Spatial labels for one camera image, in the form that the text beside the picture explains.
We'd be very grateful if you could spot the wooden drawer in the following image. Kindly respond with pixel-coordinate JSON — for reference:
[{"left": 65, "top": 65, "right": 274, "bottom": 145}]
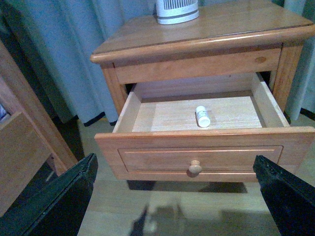
[{"left": 95, "top": 73, "right": 315, "bottom": 182}]

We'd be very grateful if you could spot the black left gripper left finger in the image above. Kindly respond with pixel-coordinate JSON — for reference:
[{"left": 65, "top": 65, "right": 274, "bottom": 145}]
[{"left": 0, "top": 153, "right": 98, "bottom": 236}]

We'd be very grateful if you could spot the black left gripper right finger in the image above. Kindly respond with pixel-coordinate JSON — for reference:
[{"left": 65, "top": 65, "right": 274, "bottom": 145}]
[{"left": 253, "top": 155, "right": 315, "bottom": 236}]

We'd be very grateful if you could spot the grey curtain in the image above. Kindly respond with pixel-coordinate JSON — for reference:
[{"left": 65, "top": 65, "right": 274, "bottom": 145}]
[{"left": 0, "top": 0, "right": 315, "bottom": 127}]

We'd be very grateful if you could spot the wooden furniture at left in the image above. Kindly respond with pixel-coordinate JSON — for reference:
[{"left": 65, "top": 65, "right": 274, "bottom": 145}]
[{"left": 0, "top": 44, "right": 77, "bottom": 215}]

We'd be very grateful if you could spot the white cylindrical air purifier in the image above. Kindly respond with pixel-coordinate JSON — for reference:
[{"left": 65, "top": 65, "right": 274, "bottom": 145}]
[{"left": 156, "top": 0, "right": 199, "bottom": 25}]

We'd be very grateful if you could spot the white medicine bottle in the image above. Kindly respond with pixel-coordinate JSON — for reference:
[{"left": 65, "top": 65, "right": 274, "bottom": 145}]
[{"left": 195, "top": 106, "right": 211, "bottom": 128}]

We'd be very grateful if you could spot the wooden nightstand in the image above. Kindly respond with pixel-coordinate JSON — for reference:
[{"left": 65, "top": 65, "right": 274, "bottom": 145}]
[{"left": 90, "top": 0, "right": 315, "bottom": 123}]

